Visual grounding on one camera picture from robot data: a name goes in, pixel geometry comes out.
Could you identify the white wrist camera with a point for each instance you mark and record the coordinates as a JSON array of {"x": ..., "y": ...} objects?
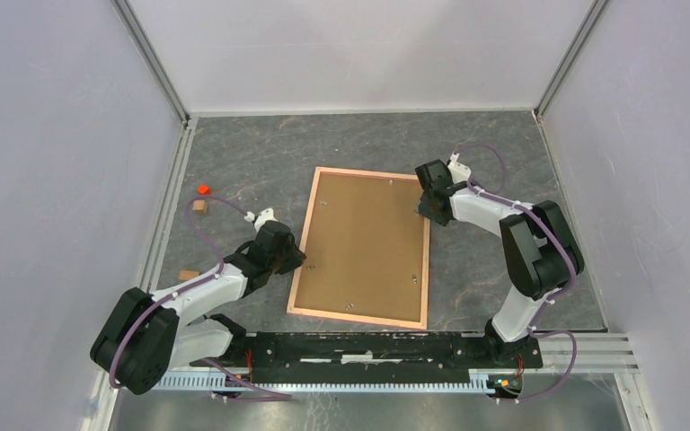
[
  {"x": 460, "y": 173},
  {"x": 260, "y": 219}
]

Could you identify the white slotted cable duct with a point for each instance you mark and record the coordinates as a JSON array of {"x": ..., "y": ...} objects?
[{"x": 212, "y": 380}]

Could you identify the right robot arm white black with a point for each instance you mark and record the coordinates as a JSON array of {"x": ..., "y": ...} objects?
[{"x": 541, "y": 254}]

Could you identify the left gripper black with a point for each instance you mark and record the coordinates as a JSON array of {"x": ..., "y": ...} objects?
[{"x": 296, "y": 257}]

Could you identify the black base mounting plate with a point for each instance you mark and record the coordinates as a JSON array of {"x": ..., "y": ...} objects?
[{"x": 375, "y": 357}]

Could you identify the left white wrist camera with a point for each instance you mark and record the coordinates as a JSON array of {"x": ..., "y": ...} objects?
[{"x": 260, "y": 219}]

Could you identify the brown cardboard backing board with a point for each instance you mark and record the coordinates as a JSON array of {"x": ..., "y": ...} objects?
[{"x": 363, "y": 250}]

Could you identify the small wooden block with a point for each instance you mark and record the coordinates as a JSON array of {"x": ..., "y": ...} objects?
[{"x": 185, "y": 275}]

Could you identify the small wooden cube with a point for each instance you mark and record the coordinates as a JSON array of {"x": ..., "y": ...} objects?
[{"x": 200, "y": 206}]

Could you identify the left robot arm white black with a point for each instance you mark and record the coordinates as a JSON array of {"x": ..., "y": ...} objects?
[{"x": 146, "y": 335}]

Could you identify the pink wooden picture frame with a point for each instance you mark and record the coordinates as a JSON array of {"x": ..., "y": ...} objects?
[{"x": 427, "y": 268}]

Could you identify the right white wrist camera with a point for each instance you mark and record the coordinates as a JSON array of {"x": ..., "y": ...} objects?
[{"x": 460, "y": 173}]

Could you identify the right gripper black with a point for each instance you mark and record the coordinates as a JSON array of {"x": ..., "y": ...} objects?
[{"x": 423, "y": 207}]

